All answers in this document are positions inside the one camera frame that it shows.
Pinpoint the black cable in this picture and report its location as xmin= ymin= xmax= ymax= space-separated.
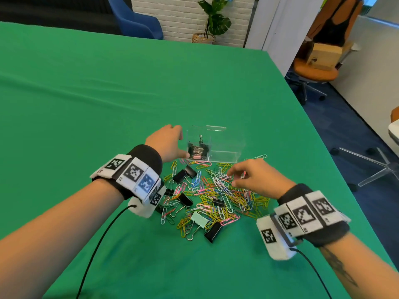
xmin=76 ymin=204 xmax=137 ymax=299
xmin=289 ymin=247 xmax=333 ymax=299

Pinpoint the wrist marker band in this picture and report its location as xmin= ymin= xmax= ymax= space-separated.
xmin=256 ymin=184 xmax=352 ymax=261
xmin=90 ymin=144 xmax=167 ymax=219

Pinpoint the pile of coloured paper clips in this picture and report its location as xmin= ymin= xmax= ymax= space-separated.
xmin=159 ymin=154 xmax=271 ymax=242

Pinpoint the person's right hand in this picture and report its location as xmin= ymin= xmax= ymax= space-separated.
xmin=227 ymin=158 xmax=297 ymax=200

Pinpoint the left wrist marker band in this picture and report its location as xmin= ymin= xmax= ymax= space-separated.
xmin=90 ymin=144 xmax=167 ymax=219

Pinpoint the green tablecloth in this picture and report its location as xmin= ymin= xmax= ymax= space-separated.
xmin=0 ymin=22 xmax=397 ymax=299

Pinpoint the bunch of black binder clips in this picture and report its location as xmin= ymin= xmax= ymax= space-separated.
xmin=188 ymin=135 xmax=210 ymax=161

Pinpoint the person's left hand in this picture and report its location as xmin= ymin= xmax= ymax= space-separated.
xmin=145 ymin=124 xmax=190 ymax=163

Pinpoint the wicker plant basket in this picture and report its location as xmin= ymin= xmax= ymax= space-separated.
xmin=192 ymin=33 xmax=216 ymax=45

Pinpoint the mint green binder clip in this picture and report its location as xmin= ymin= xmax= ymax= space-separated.
xmin=186 ymin=211 xmax=209 ymax=241

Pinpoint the green potted plant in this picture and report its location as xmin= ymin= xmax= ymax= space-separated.
xmin=197 ymin=0 xmax=232 ymax=39

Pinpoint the white chair base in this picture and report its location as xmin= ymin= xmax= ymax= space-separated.
xmin=330 ymin=147 xmax=399 ymax=188

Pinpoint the blue armchair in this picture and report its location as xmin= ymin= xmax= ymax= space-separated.
xmin=108 ymin=0 xmax=164 ymax=40

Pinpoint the person's left forearm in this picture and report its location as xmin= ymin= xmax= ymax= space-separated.
xmin=0 ymin=178 xmax=125 ymax=299

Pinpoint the orange and white chair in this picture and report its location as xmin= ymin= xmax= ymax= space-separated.
xmin=388 ymin=106 xmax=399 ymax=144

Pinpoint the clear plastic box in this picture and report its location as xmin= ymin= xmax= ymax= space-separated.
xmin=186 ymin=125 xmax=247 ymax=164

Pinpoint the black garment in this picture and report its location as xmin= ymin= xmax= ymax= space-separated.
xmin=321 ymin=0 xmax=356 ymax=47

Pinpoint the person's right forearm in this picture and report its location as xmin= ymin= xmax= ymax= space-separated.
xmin=319 ymin=232 xmax=399 ymax=299

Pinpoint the orange office chair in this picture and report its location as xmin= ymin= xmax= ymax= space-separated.
xmin=285 ymin=0 xmax=365 ymax=105

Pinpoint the right wrist marker band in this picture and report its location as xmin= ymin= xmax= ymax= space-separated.
xmin=256 ymin=184 xmax=352 ymax=261

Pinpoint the black sofa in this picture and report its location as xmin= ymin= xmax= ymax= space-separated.
xmin=0 ymin=0 xmax=133 ymax=35

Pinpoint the cardboard box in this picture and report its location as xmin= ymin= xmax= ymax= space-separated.
xmin=305 ymin=42 xmax=344 ymax=71

